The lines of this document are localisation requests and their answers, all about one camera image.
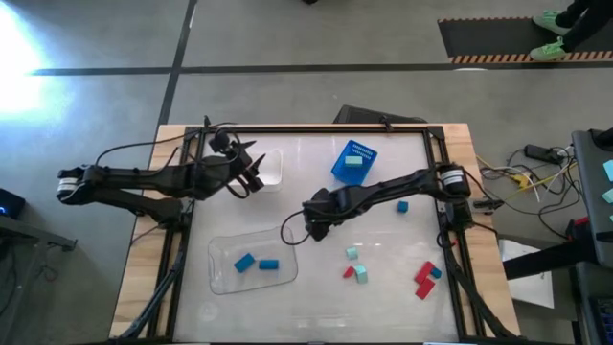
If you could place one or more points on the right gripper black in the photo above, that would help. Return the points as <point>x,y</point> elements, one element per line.
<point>325,206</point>

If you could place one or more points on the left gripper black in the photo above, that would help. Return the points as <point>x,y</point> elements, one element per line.
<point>225,170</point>

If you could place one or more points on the blue cylinder block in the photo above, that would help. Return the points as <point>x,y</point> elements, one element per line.
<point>268,264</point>

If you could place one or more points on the long blue block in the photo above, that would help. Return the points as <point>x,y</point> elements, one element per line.
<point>244,263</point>

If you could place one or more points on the blue cube block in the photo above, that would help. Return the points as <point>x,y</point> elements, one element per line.
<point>402,206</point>

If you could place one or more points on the long red block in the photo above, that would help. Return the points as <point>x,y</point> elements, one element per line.
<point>424,272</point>

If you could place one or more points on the red rectangular block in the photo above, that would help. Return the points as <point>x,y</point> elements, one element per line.
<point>424,289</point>

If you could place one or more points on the small blue block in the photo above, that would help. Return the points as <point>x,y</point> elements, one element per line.
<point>436,273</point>

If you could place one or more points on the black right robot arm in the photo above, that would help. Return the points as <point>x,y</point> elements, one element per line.
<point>392,184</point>

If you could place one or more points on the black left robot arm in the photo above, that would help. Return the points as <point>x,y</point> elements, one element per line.
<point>143,177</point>

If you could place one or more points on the white plastic bin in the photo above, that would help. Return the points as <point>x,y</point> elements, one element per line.
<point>273,167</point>

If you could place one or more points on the mint green cube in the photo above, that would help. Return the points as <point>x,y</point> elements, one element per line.
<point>352,254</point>

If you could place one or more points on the red triangle block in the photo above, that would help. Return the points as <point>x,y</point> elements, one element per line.
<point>347,273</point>

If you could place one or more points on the clear plastic bin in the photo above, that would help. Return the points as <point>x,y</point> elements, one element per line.
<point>282,278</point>

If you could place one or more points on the blue plastic basket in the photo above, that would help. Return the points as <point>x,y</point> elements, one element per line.
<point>356,177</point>

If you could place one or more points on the white paper sheet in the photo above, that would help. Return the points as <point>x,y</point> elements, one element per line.
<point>531,287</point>

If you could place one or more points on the black support beam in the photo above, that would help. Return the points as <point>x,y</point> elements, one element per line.
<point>546,261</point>

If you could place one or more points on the grey metal stand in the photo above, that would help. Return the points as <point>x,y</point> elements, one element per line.
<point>33,232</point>

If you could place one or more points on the black power strip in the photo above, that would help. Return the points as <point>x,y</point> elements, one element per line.
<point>538,152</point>

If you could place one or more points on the black electronic box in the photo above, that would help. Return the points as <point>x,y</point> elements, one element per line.
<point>12,201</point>

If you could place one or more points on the black mat with hazard stripes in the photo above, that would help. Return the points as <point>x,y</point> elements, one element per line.
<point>488,38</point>

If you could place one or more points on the red emergency stop button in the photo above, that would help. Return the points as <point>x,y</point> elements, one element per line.
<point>582,220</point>

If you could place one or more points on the dark grey side cart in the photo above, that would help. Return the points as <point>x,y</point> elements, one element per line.
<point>591,191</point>

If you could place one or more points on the person's green shoe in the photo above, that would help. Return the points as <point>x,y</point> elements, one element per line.
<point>551,50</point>
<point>548,21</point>

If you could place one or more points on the person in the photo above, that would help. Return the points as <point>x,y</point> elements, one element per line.
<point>586,19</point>

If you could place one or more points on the black aluminium table frame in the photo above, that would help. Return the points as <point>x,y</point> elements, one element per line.
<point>311,129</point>

